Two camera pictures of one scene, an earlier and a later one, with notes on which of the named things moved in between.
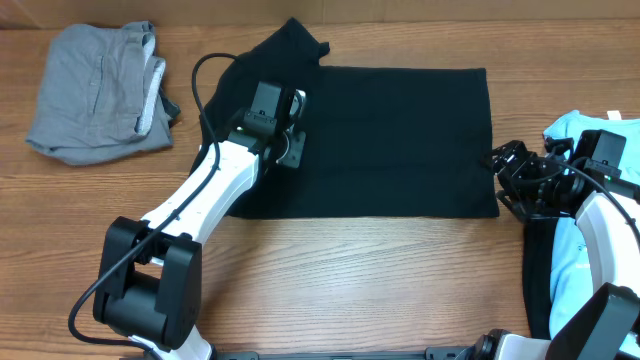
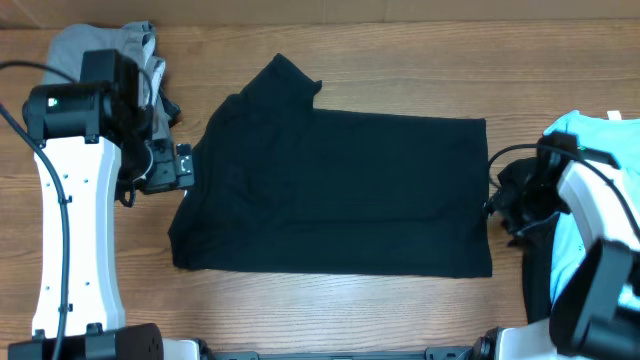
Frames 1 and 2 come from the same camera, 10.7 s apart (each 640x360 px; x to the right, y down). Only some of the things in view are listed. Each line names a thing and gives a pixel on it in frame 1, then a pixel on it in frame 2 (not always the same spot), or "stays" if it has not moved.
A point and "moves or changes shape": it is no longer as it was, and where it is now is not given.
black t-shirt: [380, 142] moves or changes shape
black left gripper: [293, 157] -> [168, 177]
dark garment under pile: [538, 251] stays
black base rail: [440, 353] stays
